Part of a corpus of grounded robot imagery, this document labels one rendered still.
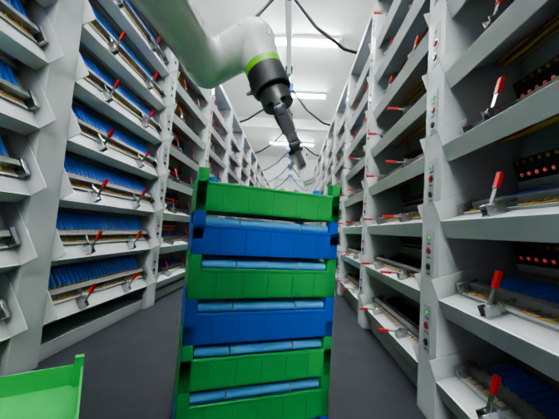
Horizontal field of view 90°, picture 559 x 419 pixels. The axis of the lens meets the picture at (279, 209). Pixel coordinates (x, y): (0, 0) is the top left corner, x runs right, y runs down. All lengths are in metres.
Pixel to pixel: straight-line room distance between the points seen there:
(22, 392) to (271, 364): 0.66
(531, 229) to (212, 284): 0.54
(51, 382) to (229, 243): 0.66
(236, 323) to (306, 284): 0.16
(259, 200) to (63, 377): 0.73
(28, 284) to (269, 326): 0.72
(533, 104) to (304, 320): 0.55
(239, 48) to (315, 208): 0.41
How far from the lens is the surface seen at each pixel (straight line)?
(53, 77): 1.12
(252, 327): 0.58
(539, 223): 0.59
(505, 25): 0.78
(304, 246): 0.58
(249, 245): 0.54
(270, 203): 0.56
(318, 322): 0.63
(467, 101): 0.93
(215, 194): 0.53
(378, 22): 1.87
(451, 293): 0.85
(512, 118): 0.68
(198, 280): 0.54
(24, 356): 1.14
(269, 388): 0.65
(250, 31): 0.76
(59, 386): 1.04
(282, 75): 0.71
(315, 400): 0.69
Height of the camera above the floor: 0.45
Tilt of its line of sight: 4 degrees up
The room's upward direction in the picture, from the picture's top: 4 degrees clockwise
